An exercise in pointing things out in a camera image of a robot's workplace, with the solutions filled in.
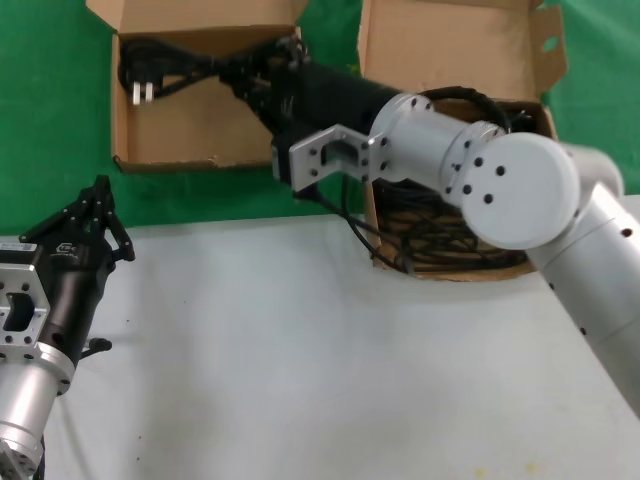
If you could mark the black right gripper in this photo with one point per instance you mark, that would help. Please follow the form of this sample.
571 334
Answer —
325 100

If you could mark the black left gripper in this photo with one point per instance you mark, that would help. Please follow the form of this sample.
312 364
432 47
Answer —
72 285

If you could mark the shallow open cardboard box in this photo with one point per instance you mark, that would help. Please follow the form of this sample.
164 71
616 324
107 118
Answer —
190 135

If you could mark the cardboard box with torn lid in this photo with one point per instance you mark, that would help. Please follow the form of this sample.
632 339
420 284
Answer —
450 45

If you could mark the green table cloth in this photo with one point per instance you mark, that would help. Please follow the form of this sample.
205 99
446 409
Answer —
50 100

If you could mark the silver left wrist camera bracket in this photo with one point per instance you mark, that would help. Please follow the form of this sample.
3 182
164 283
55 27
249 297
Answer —
20 280

